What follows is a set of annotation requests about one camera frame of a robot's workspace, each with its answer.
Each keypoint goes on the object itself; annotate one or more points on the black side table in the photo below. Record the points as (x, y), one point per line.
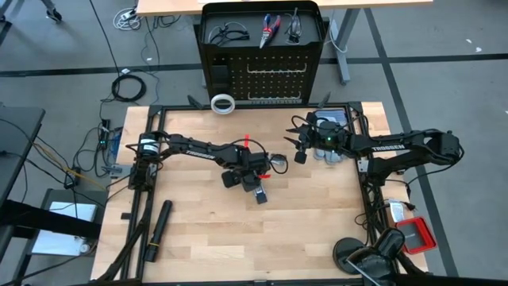
(91, 195)

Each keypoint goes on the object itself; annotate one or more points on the wooden table grey legs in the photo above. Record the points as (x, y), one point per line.
(166, 7)

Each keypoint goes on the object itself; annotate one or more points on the black desk lamp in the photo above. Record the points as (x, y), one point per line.
(349, 254)

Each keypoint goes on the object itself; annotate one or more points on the black power strip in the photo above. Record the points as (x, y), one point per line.
(104, 135)

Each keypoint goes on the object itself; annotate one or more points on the black flashlight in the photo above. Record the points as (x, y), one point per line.
(158, 230)

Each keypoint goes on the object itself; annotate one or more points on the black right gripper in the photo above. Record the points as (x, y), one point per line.
(313, 137)

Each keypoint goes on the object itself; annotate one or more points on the white panel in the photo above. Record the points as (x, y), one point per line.
(63, 234)

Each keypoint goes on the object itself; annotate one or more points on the grey metal bracket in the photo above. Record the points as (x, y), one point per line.
(115, 171)

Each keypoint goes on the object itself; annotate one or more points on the red tray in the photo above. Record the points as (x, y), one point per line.
(416, 235)

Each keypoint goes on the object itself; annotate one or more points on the white power adapter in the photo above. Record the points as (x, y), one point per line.
(397, 210)

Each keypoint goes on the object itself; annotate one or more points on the grey chair leg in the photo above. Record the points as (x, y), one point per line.
(53, 15)

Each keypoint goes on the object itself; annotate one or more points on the white tape roll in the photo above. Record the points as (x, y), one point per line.
(222, 112)

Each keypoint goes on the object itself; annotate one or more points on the black spirit level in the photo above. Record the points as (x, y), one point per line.
(260, 196)

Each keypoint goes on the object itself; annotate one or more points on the clear safety glasses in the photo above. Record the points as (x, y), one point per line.
(293, 37)
(234, 37)

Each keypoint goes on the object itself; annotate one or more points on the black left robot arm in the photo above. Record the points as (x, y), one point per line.
(198, 153)

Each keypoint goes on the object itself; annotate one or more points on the black desk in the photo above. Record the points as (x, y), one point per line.
(16, 135)

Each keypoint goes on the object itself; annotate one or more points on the black aluminium table frame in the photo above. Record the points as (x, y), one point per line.
(278, 106)

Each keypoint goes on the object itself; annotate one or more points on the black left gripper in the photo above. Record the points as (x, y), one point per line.
(252, 165)

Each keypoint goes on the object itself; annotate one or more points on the black pegboard stand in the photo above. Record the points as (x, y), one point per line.
(238, 79)

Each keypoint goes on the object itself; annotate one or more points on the grey work glove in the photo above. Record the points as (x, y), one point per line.
(331, 116)

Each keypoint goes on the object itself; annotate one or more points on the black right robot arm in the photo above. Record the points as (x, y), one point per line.
(397, 148)

